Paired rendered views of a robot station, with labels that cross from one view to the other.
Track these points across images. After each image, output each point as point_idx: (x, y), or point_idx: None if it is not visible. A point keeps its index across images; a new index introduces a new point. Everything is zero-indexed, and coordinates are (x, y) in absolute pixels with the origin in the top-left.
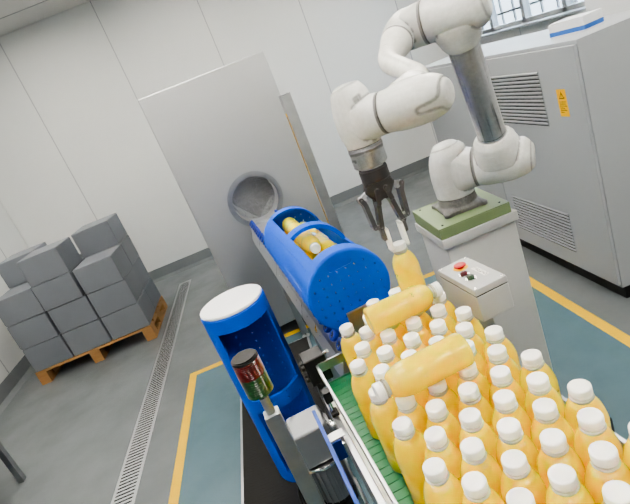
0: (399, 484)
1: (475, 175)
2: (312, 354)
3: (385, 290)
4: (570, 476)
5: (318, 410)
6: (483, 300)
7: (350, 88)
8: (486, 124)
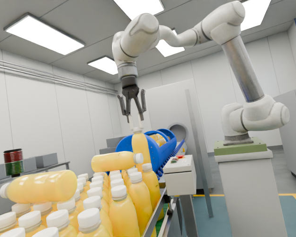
0: None
1: (243, 122)
2: None
3: (154, 165)
4: None
5: None
6: (168, 178)
7: (117, 33)
8: (246, 89)
